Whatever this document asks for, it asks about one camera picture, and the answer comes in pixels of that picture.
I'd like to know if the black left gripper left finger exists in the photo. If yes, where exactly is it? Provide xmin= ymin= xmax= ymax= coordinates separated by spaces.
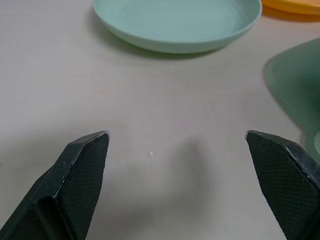
xmin=0 ymin=130 xmax=111 ymax=240

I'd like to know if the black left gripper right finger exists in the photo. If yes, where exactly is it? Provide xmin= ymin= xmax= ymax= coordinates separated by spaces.
xmin=245 ymin=129 xmax=320 ymax=240

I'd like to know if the orange round plate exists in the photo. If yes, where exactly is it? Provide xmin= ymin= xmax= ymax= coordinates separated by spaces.
xmin=260 ymin=0 xmax=320 ymax=23

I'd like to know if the light green round plate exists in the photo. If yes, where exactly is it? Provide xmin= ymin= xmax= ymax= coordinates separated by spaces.
xmin=92 ymin=0 xmax=263 ymax=54

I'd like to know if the dark green tray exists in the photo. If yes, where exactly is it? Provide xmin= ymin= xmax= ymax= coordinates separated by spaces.
xmin=264 ymin=37 xmax=320 ymax=161

